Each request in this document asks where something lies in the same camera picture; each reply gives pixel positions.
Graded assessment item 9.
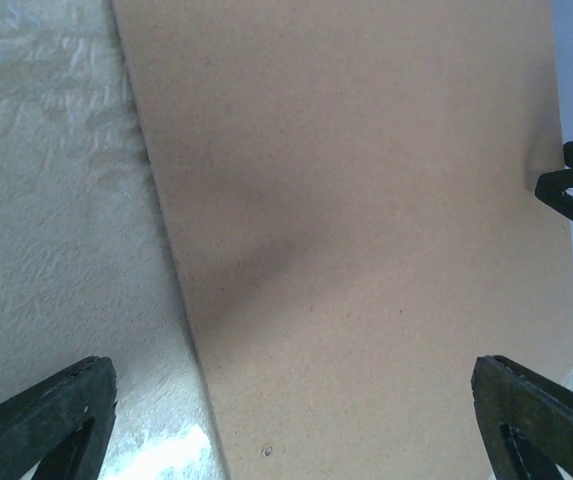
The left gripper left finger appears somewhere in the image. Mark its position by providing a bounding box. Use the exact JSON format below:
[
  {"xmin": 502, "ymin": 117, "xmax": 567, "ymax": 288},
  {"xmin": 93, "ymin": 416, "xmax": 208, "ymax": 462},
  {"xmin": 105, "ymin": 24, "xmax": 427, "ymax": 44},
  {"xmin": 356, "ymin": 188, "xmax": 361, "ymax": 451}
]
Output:
[{"xmin": 0, "ymin": 356, "xmax": 117, "ymax": 479}]

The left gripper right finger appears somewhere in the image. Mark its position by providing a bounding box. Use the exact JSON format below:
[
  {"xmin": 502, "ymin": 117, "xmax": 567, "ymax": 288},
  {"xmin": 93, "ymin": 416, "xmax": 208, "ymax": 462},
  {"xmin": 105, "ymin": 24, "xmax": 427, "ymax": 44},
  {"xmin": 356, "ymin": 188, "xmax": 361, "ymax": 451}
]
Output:
[{"xmin": 471, "ymin": 355, "xmax": 573, "ymax": 479}]

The brown cardboard backing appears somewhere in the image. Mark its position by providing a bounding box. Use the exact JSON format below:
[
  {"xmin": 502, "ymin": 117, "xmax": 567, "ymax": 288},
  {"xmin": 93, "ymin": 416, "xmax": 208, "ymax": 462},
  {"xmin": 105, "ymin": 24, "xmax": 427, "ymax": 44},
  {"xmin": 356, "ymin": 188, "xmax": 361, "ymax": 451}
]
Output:
[{"xmin": 114, "ymin": 1, "xmax": 573, "ymax": 479}]

